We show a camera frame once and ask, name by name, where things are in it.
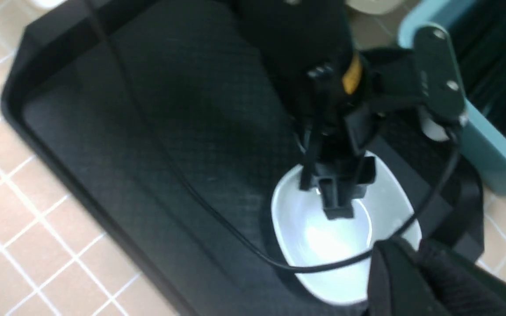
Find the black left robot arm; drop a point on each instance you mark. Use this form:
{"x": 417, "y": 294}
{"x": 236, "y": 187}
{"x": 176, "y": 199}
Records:
{"x": 293, "y": 35}

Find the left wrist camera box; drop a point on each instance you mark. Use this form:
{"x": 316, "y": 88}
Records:
{"x": 440, "y": 81}

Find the olive plastic spoon bin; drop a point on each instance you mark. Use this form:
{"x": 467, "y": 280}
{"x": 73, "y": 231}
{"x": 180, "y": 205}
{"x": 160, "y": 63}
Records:
{"x": 374, "y": 7}

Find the black plastic serving tray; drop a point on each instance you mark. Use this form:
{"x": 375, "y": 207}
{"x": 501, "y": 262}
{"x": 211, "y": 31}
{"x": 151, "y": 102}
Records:
{"x": 205, "y": 95}

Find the beige checked tablecloth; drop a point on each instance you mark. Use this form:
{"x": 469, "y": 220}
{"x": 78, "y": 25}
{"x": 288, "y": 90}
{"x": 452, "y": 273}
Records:
{"x": 54, "y": 258}

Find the bundle of black chopsticks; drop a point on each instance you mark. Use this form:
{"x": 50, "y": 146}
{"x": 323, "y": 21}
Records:
{"x": 479, "y": 37}

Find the white square sauce dish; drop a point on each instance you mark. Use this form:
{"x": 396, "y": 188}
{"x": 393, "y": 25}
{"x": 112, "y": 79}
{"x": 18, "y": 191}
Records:
{"x": 308, "y": 238}

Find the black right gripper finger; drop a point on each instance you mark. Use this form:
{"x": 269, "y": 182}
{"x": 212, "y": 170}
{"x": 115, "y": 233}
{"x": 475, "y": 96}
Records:
{"x": 431, "y": 281}

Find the large white plastic tub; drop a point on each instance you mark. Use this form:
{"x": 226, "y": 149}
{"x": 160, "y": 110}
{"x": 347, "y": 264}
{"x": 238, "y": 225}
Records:
{"x": 46, "y": 4}

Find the teal plastic chopstick bin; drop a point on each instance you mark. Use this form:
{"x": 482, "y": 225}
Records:
{"x": 483, "y": 145}

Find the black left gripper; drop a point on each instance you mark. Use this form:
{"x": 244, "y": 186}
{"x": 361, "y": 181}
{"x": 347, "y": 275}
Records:
{"x": 341, "y": 106}

